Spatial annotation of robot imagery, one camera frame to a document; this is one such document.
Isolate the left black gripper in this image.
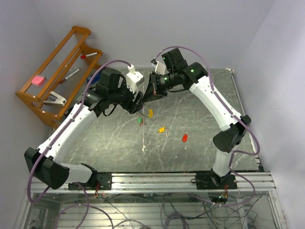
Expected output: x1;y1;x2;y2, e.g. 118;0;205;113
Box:
109;77;143;114

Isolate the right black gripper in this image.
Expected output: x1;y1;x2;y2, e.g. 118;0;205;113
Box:
142;70;178;103

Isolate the large keyring yellow handle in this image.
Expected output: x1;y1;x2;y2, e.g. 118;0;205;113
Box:
138;103;154;118

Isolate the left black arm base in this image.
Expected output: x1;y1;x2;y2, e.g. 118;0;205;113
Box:
68;172;112;190

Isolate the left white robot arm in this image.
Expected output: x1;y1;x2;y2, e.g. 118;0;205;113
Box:
24;65;144;191

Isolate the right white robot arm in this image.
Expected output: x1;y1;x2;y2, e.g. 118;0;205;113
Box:
142;47;251;189

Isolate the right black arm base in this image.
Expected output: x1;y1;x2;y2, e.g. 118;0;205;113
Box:
191;171;237;190

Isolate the yellow tag key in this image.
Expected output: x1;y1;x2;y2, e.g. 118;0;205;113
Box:
158;127;168;136

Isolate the blue stapler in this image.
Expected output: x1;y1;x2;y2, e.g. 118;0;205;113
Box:
86;75;96;84

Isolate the red tag key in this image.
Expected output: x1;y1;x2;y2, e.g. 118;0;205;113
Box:
182;134;188;143

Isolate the black stapler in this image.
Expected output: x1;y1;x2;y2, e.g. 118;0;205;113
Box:
64;107;73;118

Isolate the brown capped white marker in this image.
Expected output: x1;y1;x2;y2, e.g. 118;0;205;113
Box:
59;68;80;84

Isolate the red capped white marker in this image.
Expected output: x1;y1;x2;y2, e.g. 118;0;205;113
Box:
81;52;98;59

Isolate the wooden tiered rack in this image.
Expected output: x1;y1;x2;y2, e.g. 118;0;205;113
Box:
16;26;102;129

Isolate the pink eraser block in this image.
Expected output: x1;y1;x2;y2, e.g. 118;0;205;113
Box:
31;75;47;87

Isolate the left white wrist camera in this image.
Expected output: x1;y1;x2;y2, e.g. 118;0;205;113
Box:
125;65;144;95

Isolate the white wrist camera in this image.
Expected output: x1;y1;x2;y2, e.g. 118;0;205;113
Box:
125;65;144;95
151;59;166;75

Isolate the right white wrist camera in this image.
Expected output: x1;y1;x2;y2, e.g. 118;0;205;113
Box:
151;59;166;75

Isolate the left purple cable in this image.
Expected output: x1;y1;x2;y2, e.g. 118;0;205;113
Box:
26;60;133;229

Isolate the aluminium frame rail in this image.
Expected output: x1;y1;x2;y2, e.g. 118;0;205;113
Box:
25;171;277;193

